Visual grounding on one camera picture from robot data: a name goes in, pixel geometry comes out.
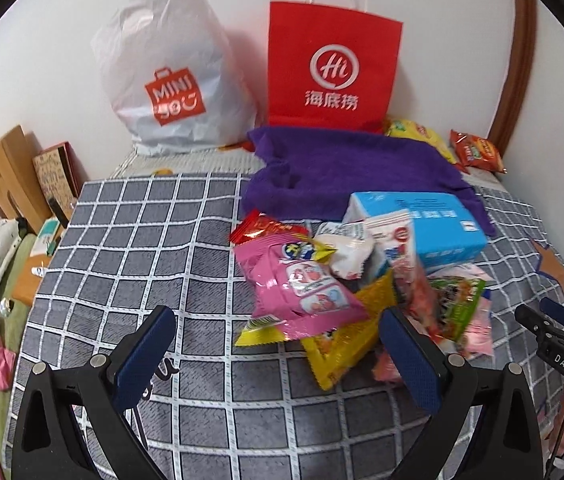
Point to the grey checked bed sheet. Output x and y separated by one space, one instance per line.
156 233

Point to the brown framed picture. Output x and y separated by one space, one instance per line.
57 176

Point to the orange-red chips bag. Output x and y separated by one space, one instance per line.
476 152

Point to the wooden headboard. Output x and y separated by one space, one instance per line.
20 194

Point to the green snack packet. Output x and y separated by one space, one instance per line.
457 300

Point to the light pink snack packet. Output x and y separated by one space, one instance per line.
477 338

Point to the white Miniso plastic bag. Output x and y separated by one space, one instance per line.
172 79

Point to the brown door frame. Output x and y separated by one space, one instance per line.
519 70

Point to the purple towel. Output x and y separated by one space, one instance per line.
309 174

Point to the red Haidilao paper bag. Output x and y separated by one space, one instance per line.
330 67

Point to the white snack packet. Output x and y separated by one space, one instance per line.
353 246

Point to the blue tissue pack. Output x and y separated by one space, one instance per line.
445 232

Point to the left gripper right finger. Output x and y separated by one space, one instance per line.
506 441

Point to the red snack packet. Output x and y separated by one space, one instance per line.
256 225

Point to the yellow chips bag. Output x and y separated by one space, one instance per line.
407 129

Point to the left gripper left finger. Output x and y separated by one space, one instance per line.
48 442

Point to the red-white long snack packet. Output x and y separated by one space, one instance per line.
394 237

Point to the big pink snack bag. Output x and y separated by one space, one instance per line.
296 295

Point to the yellow snack packet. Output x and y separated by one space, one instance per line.
333 353

